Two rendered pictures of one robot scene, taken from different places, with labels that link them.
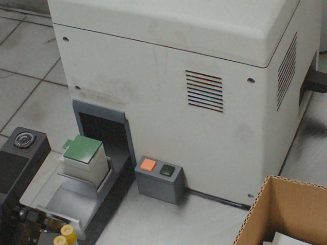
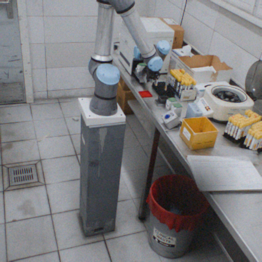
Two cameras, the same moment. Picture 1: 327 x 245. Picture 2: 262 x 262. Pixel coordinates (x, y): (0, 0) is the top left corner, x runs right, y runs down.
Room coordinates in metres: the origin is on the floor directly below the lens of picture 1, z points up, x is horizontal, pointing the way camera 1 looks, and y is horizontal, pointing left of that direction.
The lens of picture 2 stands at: (-0.61, 1.73, 1.84)
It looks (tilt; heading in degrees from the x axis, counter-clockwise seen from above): 35 degrees down; 307
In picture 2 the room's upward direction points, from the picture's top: 7 degrees clockwise
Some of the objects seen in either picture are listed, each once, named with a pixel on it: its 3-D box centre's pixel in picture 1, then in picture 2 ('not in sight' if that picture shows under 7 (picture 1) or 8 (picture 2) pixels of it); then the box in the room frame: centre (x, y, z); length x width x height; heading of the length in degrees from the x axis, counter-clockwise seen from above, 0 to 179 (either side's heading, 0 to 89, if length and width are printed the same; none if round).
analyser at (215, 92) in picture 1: (198, 48); (145, 46); (0.70, -0.06, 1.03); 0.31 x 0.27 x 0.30; 150
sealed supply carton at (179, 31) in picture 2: not in sight; (163, 34); (0.88, -0.53, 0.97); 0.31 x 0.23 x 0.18; 144
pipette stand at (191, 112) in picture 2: not in sight; (193, 115); (0.06, 0.31, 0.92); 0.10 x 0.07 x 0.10; 145
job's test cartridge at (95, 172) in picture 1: (84, 165); (141, 69); (0.58, 0.11, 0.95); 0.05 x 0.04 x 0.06; 60
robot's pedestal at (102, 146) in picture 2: not in sight; (99, 175); (0.43, 0.61, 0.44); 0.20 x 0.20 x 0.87; 60
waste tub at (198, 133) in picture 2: not in sight; (198, 133); (-0.05, 0.43, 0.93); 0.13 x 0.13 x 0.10; 59
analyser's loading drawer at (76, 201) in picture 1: (95, 165); (139, 71); (0.60, 0.10, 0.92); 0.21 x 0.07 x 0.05; 150
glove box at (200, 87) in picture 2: not in sight; (213, 90); (0.14, -0.06, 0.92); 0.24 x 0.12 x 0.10; 60
